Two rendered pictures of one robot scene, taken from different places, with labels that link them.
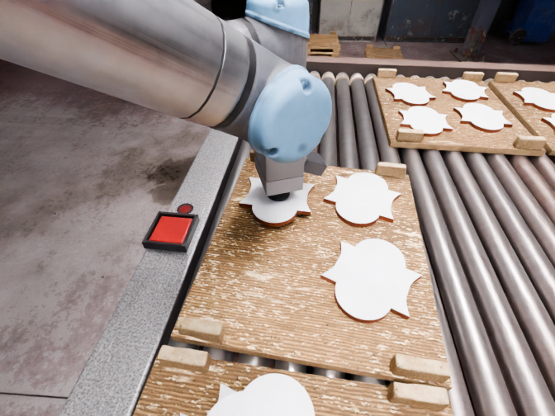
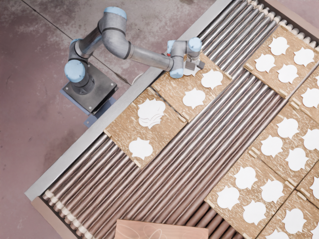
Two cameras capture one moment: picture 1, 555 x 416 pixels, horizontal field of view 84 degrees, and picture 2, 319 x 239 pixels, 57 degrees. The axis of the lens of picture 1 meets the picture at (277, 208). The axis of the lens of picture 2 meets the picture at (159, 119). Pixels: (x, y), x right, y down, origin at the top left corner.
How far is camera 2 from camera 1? 1.47 m
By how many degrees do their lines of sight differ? 36
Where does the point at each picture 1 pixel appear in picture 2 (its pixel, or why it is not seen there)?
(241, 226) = not seen: hidden behind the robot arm
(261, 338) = (165, 95)
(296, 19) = (194, 50)
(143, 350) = (145, 84)
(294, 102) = (174, 74)
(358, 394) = (173, 113)
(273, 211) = (186, 71)
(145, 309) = (149, 77)
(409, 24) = not seen: outside the picture
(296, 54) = (194, 53)
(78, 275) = (129, 22)
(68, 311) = not seen: hidden behind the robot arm
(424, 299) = (200, 108)
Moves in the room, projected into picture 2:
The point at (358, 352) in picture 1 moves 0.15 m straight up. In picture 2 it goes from (179, 108) to (180, 100)
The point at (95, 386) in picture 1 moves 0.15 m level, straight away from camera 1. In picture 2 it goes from (136, 86) to (126, 67)
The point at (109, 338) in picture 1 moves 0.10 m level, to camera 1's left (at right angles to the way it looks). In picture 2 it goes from (141, 78) to (129, 70)
